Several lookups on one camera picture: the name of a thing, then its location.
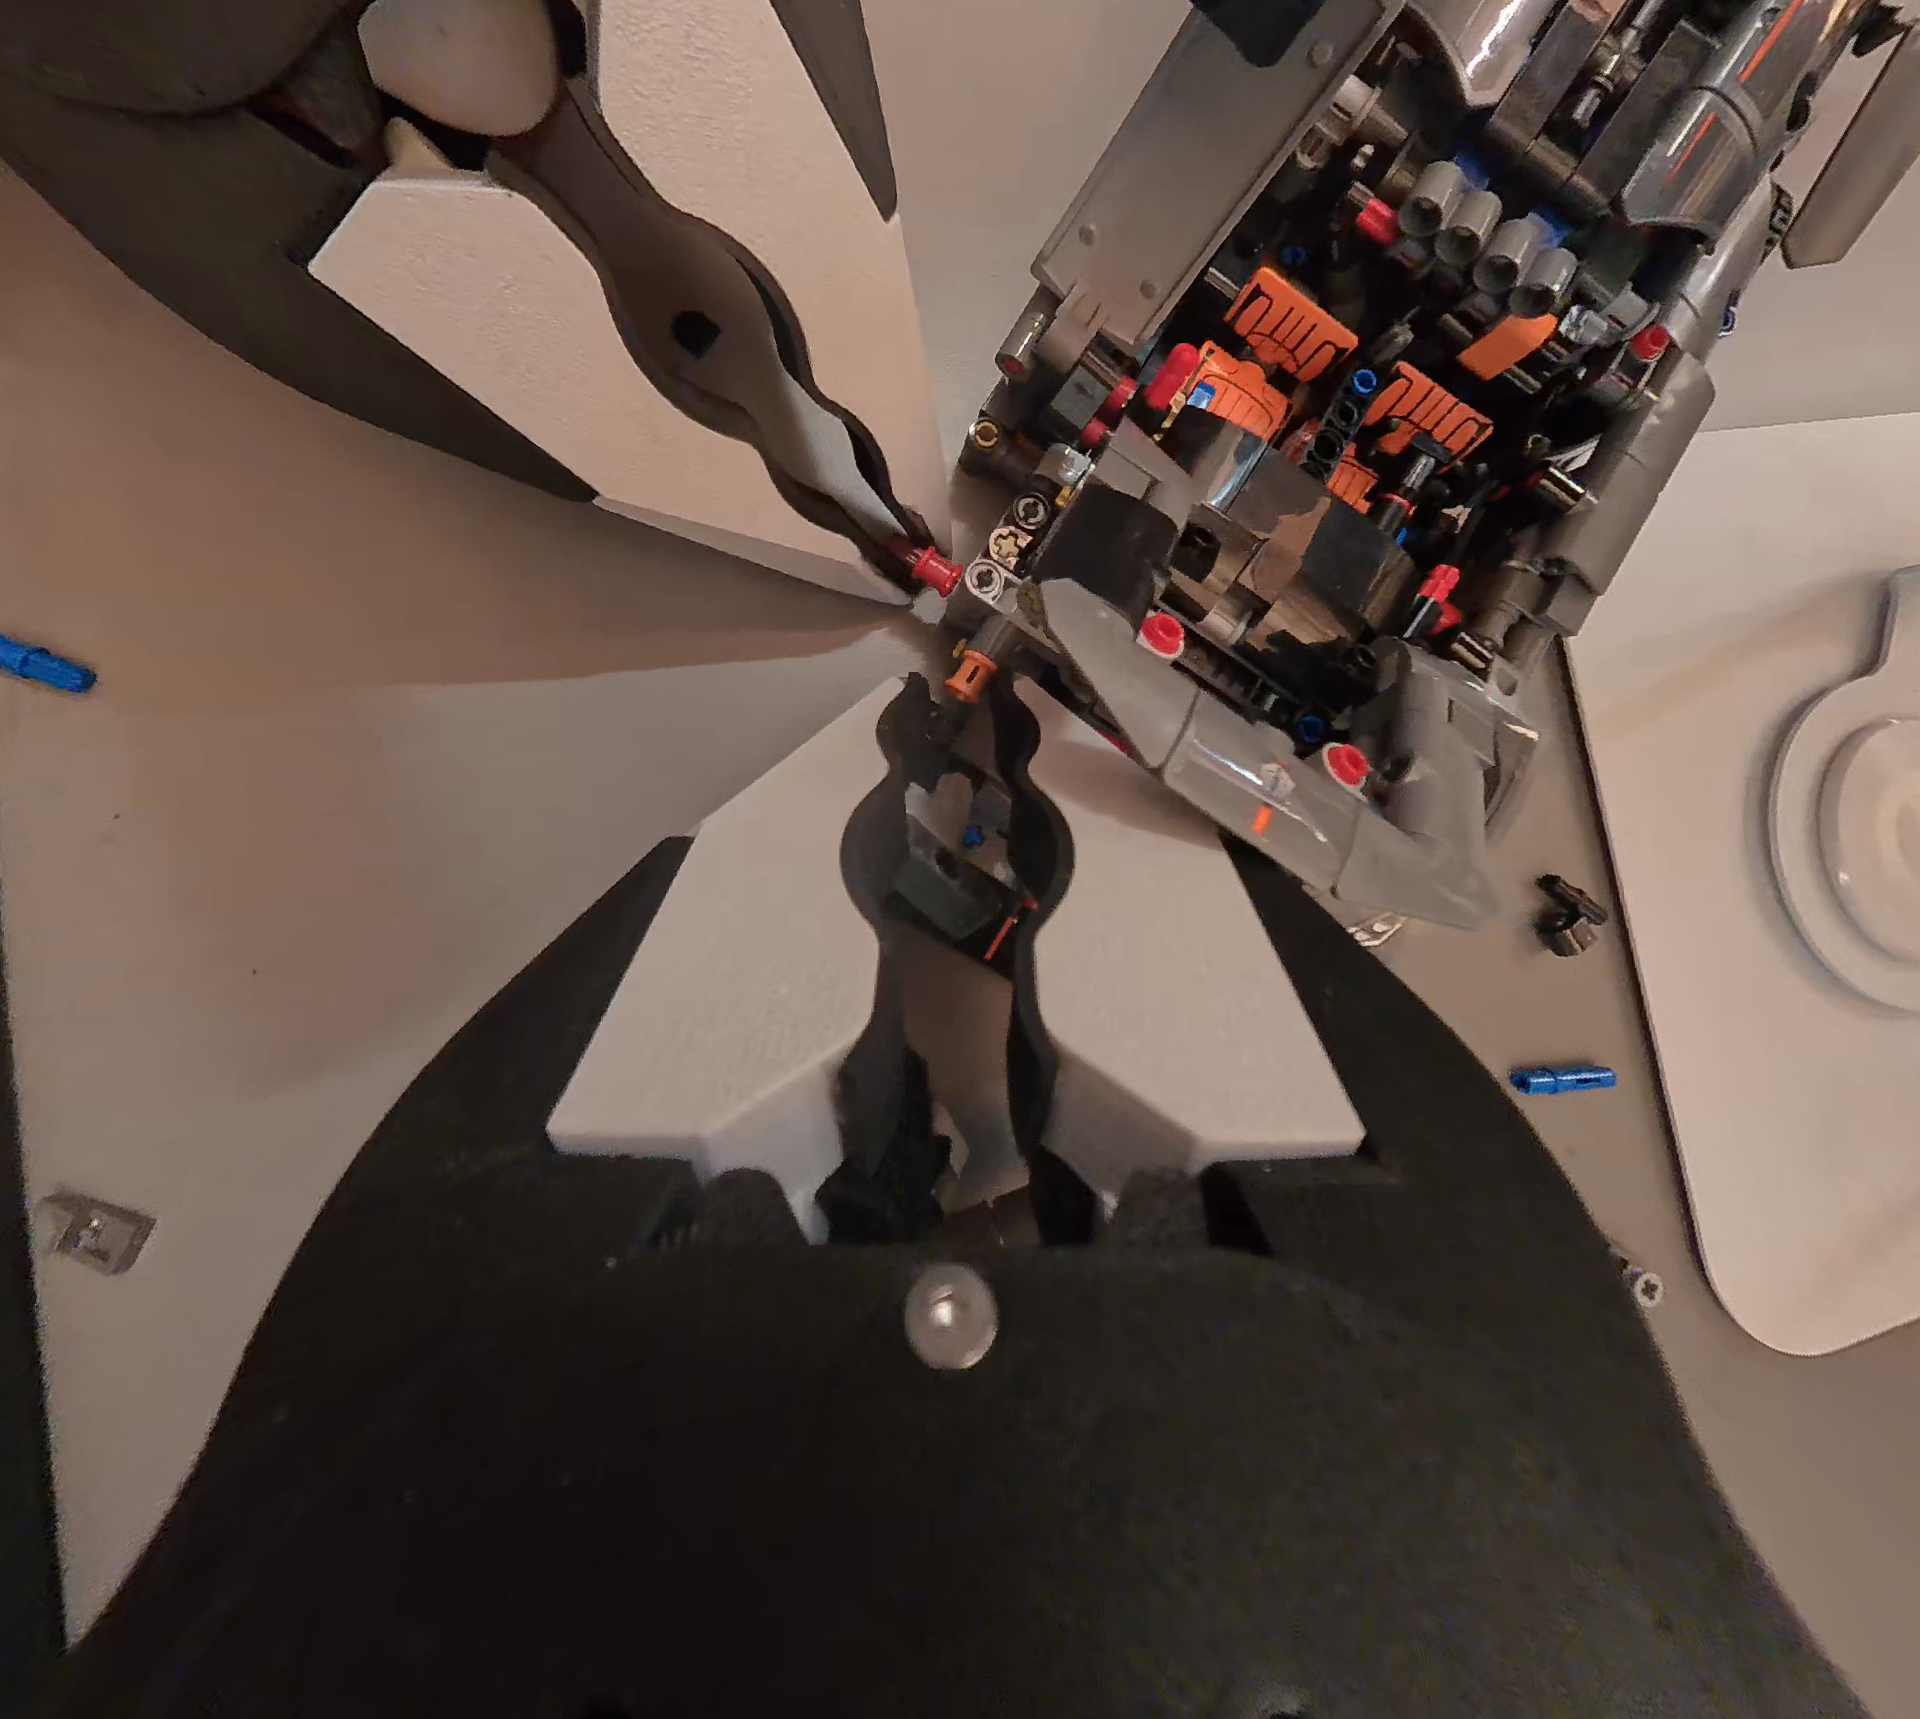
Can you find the small grey lego piece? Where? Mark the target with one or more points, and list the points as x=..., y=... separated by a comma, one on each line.
x=93, y=1233

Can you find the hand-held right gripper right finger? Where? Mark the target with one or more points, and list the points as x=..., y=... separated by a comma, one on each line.
x=1200, y=1028

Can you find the small black lego connector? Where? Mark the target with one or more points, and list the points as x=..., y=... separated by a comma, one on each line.
x=1569, y=918

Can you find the grey black lego car model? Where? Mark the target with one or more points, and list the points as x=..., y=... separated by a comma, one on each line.
x=1275, y=476

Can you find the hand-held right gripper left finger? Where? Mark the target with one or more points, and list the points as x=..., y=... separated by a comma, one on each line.
x=705, y=999

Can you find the blue lego pin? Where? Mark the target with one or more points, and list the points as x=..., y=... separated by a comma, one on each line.
x=1560, y=1079
x=45, y=666

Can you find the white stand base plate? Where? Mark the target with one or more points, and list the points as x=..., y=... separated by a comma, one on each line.
x=1682, y=999

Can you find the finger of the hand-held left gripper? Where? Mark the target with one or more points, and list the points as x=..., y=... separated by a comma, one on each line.
x=494, y=326
x=722, y=100

